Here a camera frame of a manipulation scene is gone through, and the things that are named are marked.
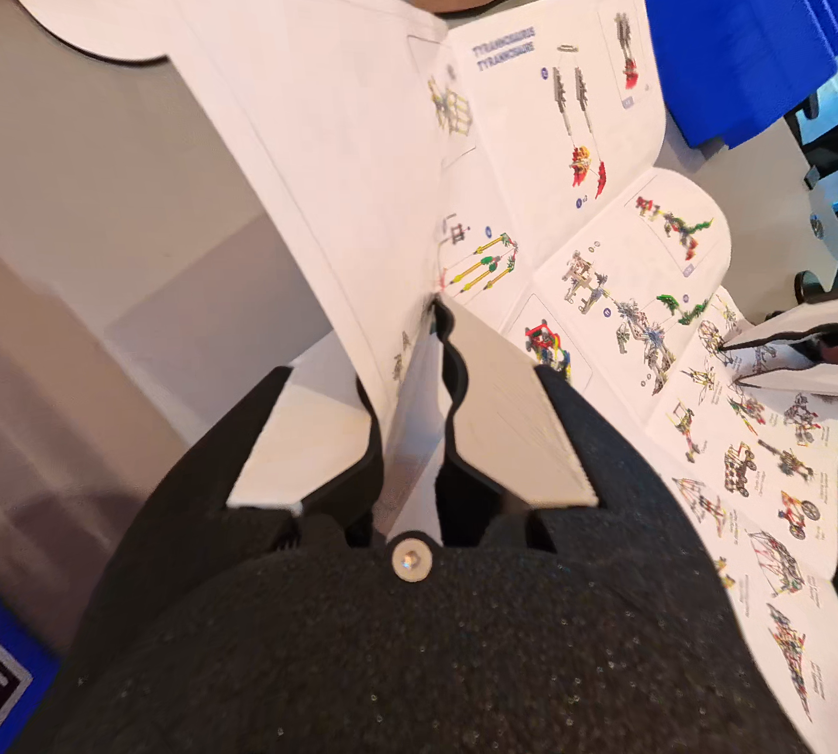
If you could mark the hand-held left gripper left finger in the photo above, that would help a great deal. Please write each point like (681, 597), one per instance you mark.
(308, 439)

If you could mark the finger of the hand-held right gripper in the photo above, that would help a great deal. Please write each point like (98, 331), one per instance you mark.
(792, 325)
(799, 381)

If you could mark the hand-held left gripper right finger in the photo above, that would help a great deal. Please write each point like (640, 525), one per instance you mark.
(510, 426)

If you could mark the toy instruction booklet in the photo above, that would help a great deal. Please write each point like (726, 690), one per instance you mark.
(524, 177)

